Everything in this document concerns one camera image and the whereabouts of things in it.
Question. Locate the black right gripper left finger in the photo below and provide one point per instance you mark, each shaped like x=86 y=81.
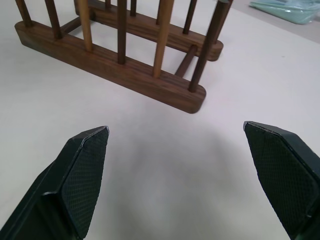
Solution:
x=75 y=180

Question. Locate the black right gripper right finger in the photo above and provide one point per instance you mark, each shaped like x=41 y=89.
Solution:
x=285 y=175

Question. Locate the wooden dish rack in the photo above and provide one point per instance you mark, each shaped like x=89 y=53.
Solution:
x=120 y=57

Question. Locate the green plate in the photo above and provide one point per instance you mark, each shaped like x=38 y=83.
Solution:
x=287 y=11

